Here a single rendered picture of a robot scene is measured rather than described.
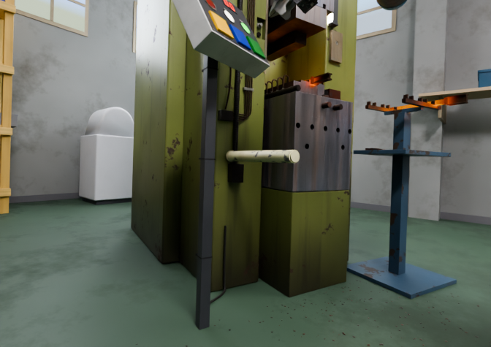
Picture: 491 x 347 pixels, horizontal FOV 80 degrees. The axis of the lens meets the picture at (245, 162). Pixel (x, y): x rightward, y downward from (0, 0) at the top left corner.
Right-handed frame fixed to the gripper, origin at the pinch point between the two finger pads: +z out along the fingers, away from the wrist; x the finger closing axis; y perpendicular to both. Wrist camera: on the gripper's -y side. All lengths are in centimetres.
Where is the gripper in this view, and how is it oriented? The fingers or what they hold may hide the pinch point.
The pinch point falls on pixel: (271, 12)
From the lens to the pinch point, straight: 114.5
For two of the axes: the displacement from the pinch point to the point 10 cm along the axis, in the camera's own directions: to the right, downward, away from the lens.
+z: -7.4, 4.7, 4.8
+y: 3.9, 8.8, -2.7
